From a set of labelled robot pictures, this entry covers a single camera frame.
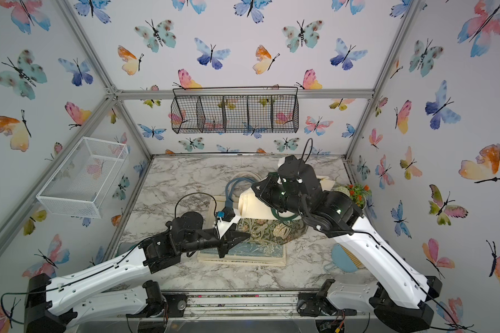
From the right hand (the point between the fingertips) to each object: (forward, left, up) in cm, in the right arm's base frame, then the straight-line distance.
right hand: (251, 184), depth 58 cm
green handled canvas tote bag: (-6, -5, -13) cm, 15 cm away
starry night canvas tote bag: (-8, +16, -39) cm, 43 cm away
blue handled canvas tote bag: (-5, +3, -38) cm, 38 cm away
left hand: (-8, +1, -14) cm, 16 cm away
